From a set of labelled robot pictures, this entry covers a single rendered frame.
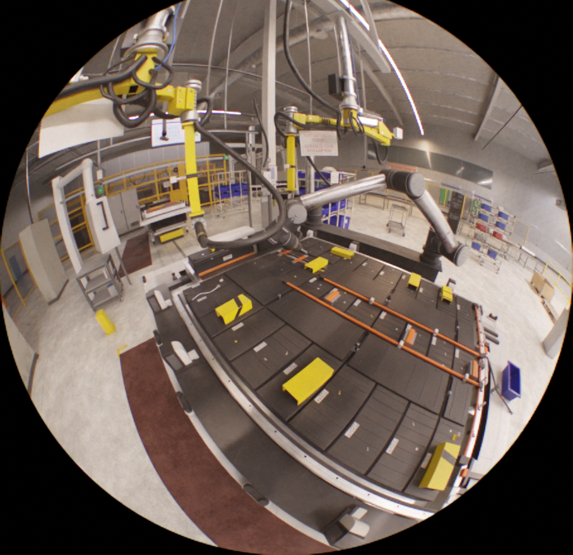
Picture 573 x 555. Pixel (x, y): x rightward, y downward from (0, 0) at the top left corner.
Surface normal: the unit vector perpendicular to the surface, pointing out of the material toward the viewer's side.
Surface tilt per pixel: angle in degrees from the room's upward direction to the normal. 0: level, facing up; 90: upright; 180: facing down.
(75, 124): 90
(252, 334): 0
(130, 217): 90
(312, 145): 90
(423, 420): 0
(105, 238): 90
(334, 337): 0
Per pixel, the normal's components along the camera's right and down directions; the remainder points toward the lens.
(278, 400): 0.00, -0.86
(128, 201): 0.70, 0.36
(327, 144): 0.18, 0.50
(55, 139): 0.93, 0.18
